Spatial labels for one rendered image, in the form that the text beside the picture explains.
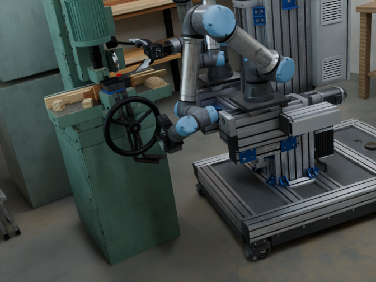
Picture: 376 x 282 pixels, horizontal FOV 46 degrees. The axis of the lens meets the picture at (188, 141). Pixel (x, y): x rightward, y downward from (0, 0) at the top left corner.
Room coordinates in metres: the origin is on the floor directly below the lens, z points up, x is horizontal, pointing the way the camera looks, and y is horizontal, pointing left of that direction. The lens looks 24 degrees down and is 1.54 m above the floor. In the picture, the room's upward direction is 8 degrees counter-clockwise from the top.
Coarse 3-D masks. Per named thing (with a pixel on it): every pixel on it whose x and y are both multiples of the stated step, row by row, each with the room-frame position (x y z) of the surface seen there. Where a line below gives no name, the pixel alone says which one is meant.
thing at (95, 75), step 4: (88, 68) 2.28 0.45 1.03; (92, 68) 2.26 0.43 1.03; (100, 68) 2.23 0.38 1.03; (104, 68) 2.22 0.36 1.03; (108, 68) 2.22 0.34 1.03; (88, 72) 2.30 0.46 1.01; (92, 72) 2.23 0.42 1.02; (96, 72) 2.19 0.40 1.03; (100, 72) 2.20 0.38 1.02; (104, 72) 2.20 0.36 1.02; (108, 72) 2.21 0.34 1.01; (92, 76) 2.25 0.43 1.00; (96, 76) 2.19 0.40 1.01; (100, 76) 2.19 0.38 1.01; (92, 80) 2.26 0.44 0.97; (96, 80) 2.20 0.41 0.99; (100, 80) 2.19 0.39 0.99
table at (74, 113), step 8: (136, 88) 2.25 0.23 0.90; (144, 88) 2.22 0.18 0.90; (152, 88) 2.20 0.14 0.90; (160, 88) 2.21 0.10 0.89; (168, 88) 2.23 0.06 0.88; (144, 96) 2.16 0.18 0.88; (152, 96) 2.18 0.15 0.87; (160, 96) 2.20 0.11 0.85; (72, 104) 2.14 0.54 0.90; (80, 104) 2.12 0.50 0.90; (96, 104) 2.08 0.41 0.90; (48, 112) 2.13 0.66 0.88; (56, 112) 2.04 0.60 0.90; (64, 112) 2.02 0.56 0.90; (72, 112) 2.00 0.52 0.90; (80, 112) 2.02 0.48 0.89; (88, 112) 2.03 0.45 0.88; (96, 112) 2.05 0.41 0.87; (104, 112) 2.03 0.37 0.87; (136, 112) 2.04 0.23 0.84; (56, 120) 1.99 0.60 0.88; (64, 120) 1.98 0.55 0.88; (72, 120) 2.00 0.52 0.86; (80, 120) 2.01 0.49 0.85; (88, 120) 2.03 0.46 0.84
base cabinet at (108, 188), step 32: (64, 160) 2.48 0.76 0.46; (96, 160) 2.03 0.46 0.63; (128, 160) 2.09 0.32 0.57; (160, 160) 2.17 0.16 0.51; (96, 192) 2.01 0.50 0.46; (128, 192) 2.08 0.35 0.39; (160, 192) 2.16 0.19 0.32; (96, 224) 2.08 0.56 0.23; (128, 224) 2.06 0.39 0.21; (160, 224) 2.14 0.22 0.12; (128, 256) 2.05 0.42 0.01
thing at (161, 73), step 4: (152, 72) 2.37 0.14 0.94; (156, 72) 2.37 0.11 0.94; (160, 72) 2.38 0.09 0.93; (164, 72) 2.39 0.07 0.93; (140, 76) 2.33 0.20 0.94; (144, 76) 2.34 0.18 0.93; (148, 76) 2.35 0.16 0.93; (152, 76) 2.36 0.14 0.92; (156, 76) 2.37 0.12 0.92; (160, 76) 2.38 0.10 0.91; (164, 76) 2.39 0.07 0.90; (136, 80) 2.32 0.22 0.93; (140, 80) 2.33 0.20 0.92; (144, 80) 2.34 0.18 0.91; (136, 84) 2.32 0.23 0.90; (80, 92) 2.19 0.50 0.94; (68, 96) 2.15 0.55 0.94; (72, 96) 2.16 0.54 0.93; (76, 96) 2.17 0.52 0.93; (80, 96) 2.18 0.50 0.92; (68, 100) 2.17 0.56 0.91; (72, 100) 2.16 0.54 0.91; (76, 100) 2.17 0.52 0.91; (80, 100) 2.18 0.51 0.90
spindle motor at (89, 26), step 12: (72, 0) 2.17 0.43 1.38; (84, 0) 2.16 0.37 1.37; (96, 0) 2.19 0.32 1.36; (72, 12) 2.18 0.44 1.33; (84, 12) 2.16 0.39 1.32; (96, 12) 2.18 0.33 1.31; (72, 24) 2.19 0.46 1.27; (84, 24) 2.16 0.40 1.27; (96, 24) 2.18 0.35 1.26; (84, 36) 2.16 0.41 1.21; (96, 36) 2.17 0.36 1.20; (108, 36) 2.22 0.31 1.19
